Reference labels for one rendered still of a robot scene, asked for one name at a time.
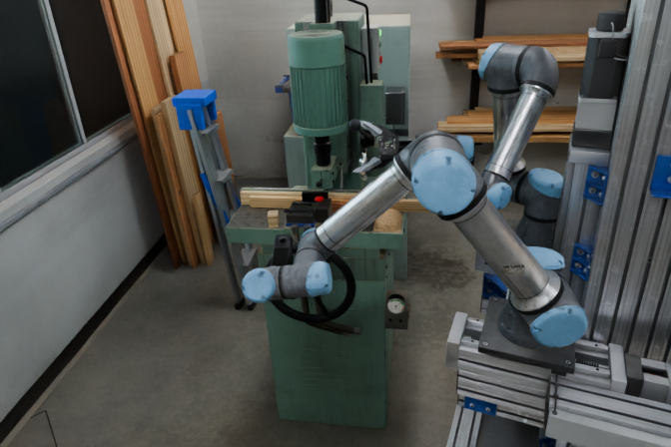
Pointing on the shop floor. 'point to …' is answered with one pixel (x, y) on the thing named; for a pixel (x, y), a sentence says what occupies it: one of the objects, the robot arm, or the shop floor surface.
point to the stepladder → (216, 180)
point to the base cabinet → (335, 358)
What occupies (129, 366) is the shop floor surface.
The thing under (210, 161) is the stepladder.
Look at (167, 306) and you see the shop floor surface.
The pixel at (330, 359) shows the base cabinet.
